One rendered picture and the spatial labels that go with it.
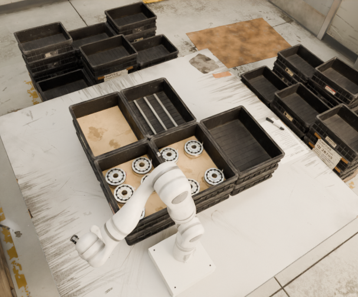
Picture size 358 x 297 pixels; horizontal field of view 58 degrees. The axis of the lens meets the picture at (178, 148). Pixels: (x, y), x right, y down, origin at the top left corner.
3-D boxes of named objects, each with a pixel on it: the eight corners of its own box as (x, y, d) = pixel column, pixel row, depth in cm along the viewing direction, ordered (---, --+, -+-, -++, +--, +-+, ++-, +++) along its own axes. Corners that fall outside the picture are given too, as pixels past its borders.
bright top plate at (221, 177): (227, 178, 165) (227, 178, 164) (212, 188, 161) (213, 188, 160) (214, 165, 169) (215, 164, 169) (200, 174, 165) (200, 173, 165)
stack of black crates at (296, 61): (316, 95, 314) (332, 68, 287) (294, 106, 303) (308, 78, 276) (288, 71, 334) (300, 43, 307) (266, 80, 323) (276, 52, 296)
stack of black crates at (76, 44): (108, 51, 332) (104, 21, 305) (121, 68, 318) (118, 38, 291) (70, 62, 318) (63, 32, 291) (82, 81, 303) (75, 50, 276)
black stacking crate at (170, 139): (234, 188, 167) (239, 177, 158) (184, 212, 157) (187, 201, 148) (195, 134, 187) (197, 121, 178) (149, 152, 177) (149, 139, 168)
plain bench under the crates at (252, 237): (318, 251, 235) (370, 207, 179) (114, 398, 176) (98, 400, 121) (196, 109, 312) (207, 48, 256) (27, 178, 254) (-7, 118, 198)
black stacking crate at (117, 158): (184, 212, 157) (186, 201, 148) (127, 239, 147) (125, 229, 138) (148, 152, 177) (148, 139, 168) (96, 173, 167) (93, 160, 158)
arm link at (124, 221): (97, 215, 93) (109, 240, 89) (164, 154, 89) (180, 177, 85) (117, 217, 101) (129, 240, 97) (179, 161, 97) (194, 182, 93)
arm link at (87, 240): (71, 245, 106) (89, 264, 106) (71, 244, 92) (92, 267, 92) (87, 230, 109) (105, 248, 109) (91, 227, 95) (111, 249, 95)
